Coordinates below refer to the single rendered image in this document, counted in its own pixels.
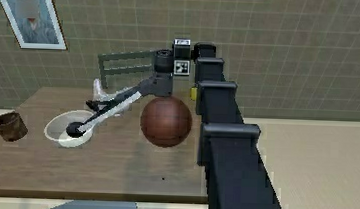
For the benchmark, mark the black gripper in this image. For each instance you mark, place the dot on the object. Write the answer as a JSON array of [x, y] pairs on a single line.
[[162, 82]]

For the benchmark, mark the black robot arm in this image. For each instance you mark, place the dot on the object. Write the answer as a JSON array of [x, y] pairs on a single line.
[[232, 167]]

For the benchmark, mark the brown basketball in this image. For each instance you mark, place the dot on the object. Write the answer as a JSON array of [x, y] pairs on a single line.
[[166, 122]]

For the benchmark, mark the clear glass vessel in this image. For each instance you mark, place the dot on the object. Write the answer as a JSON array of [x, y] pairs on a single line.
[[98, 89]]

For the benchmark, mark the green slatted chair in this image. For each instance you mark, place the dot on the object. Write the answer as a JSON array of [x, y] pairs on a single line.
[[126, 55]]

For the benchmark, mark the white bowl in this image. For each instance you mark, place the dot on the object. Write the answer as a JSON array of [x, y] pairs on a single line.
[[58, 128]]

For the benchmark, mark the brown wooden table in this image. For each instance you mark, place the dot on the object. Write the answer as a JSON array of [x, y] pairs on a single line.
[[112, 166]]

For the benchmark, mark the small yellow object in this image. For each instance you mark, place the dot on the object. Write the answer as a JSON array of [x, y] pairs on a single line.
[[193, 93]]

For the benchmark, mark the brown round bin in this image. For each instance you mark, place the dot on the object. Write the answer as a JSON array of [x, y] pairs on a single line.
[[9, 126]]

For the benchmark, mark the blue grey seat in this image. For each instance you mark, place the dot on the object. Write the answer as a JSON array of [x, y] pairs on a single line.
[[94, 208]]

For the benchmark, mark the white framed blue picture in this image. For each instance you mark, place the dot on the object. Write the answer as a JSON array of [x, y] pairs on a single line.
[[32, 17]]

